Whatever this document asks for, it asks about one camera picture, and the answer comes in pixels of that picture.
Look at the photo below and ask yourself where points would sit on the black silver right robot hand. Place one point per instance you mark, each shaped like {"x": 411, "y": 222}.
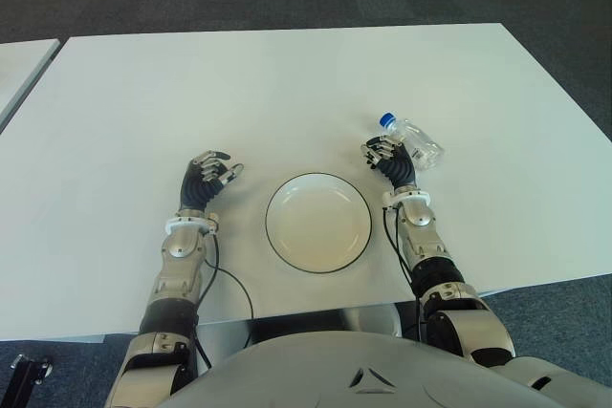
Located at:
{"x": 399, "y": 166}

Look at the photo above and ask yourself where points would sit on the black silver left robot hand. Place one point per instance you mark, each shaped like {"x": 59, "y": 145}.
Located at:
{"x": 196, "y": 186}

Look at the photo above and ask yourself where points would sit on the clear blue-capped water bottle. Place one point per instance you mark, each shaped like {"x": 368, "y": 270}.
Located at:
{"x": 421, "y": 140}

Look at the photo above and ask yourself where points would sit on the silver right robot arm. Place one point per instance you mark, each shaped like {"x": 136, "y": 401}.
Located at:
{"x": 418, "y": 217}

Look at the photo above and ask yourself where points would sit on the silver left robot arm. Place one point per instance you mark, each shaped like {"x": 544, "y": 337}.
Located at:
{"x": 181, "y": 245}

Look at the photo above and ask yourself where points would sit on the white black-rimmed plate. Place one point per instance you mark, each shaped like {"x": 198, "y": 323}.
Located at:
{"x": 318, "y": 224}

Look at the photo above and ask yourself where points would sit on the white neighbouring table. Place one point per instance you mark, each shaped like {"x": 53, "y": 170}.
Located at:
{"x": 19, "y": 69}

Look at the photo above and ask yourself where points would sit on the grey robot torso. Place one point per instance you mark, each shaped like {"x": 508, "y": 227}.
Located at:
{"x": 334, "y": 370}

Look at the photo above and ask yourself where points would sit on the black metal stand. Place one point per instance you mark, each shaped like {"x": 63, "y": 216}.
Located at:
{"x": 26, "y": 372}

